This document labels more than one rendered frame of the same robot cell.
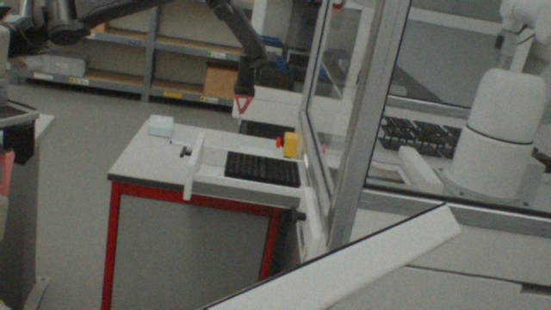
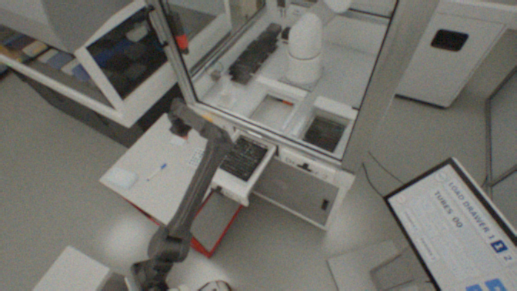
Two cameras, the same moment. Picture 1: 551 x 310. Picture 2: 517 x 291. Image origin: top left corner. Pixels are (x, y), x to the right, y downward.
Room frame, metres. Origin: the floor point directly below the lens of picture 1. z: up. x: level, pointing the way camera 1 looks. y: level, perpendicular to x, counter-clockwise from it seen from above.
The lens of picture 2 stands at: (0.95, 0.55, 2.08)
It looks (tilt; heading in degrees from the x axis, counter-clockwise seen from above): 56 degrees down; 311
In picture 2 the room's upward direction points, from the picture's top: 7 degrees counter-clockwise
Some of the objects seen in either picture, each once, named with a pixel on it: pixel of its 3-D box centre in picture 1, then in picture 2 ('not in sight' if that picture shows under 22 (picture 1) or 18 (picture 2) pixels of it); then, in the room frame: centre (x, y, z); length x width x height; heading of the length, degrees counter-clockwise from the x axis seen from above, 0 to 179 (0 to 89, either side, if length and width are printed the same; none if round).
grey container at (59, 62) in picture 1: (65, 63); not in sight; (5.09, 2.14, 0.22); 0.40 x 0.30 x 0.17; 101
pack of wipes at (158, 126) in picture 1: (160, 126); (122, 178); (2.07, 0.47, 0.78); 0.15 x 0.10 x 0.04; 12
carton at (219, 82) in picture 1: (225, 81); not in sight; (5.39, 0.64, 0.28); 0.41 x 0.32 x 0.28; 101
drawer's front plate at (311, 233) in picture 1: (306, 228); (307, 165); (1.22, -0.11, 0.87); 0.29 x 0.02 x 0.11; 5
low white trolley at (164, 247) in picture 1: (195, 242); (189, 191); (1.92, 0.25, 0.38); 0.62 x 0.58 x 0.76; 5
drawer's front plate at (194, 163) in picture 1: (195, 164); (222, 188); (1.51, 0.23, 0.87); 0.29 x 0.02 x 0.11; 5
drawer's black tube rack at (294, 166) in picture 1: (261, 176); (244, 158); (1.52, 0.03, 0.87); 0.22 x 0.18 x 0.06; 95
